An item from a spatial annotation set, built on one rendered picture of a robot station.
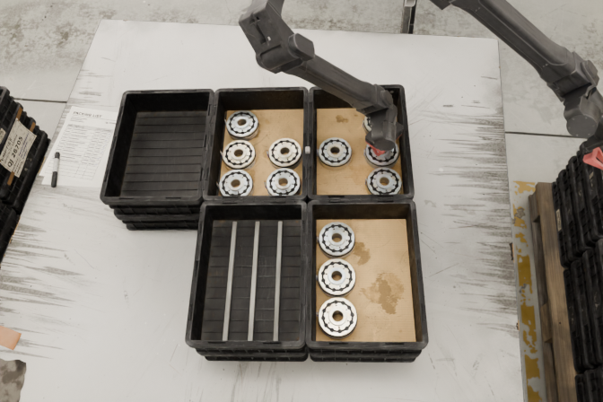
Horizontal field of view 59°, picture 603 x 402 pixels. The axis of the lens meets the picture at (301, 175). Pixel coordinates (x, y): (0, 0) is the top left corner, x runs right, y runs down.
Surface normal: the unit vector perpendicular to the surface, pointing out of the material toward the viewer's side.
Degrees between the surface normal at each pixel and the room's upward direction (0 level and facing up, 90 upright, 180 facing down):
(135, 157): 0
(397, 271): 0
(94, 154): 0
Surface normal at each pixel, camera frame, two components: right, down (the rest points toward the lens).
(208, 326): -0.06, -0.48
